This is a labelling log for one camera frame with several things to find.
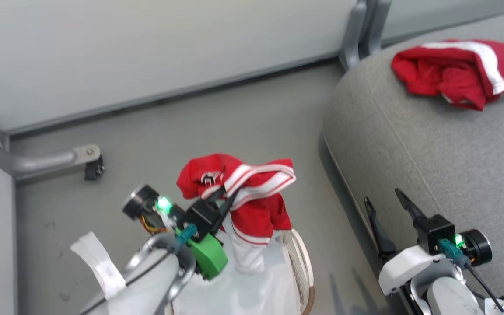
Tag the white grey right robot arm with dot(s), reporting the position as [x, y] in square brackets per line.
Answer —
[449, 297]

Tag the grey partition base rail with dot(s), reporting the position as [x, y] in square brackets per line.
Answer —
[169, 96]

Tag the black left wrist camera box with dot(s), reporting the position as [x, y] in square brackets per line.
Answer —
[199, 216]

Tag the red garment with white stripe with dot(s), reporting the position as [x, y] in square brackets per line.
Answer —
[435, 74]

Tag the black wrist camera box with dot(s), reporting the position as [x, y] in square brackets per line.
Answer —
[199, 216]
[433, 232]

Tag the grey fabric sofa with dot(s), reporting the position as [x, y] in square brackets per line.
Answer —
[431, 144]

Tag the grey metal partition post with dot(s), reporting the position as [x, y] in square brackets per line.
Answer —
[353, 35]

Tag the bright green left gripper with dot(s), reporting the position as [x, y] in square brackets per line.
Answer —
[208, 258]

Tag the red jersey with striped trim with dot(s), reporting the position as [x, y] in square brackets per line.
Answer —
[256, 214]

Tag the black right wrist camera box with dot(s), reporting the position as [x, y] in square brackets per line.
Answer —
[433, 232]

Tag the wicker laundry basket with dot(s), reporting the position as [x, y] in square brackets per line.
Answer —
[304, 271]

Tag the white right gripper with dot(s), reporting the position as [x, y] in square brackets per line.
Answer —
[403, 267]

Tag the white paper tag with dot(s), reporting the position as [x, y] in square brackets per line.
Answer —
[99, 262]

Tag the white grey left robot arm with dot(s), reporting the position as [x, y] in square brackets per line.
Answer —
[155, 280]

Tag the grey metal partition foot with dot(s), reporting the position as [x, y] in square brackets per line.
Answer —
[29, 162]

